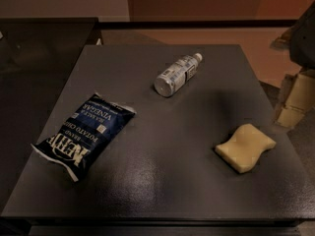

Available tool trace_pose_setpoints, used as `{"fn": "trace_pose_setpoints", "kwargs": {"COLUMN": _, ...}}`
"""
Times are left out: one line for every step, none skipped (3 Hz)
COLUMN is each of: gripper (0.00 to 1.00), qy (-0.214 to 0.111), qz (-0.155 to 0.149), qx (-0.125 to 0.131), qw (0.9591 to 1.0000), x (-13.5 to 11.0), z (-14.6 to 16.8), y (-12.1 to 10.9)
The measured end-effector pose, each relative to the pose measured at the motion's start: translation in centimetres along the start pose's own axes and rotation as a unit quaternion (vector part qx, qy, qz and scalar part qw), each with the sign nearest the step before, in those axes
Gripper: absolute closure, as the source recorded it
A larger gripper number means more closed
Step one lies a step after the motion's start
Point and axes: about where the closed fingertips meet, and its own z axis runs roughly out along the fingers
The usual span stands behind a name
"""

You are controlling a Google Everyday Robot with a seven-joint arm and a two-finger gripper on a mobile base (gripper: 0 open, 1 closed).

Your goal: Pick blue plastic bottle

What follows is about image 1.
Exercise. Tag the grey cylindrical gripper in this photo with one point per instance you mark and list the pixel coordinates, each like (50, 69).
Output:
(303, 44)

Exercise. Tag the yellow sponge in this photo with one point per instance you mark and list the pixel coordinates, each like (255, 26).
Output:
(244, 148)

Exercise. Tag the blue potato chips bag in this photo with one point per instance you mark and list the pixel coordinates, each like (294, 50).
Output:
(85, 135)

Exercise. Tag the clear blue-label plastic bottle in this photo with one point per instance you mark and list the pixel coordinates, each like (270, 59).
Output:
(177, 75)

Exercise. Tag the dark side table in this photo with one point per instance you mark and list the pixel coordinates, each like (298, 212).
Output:
(36, 59)

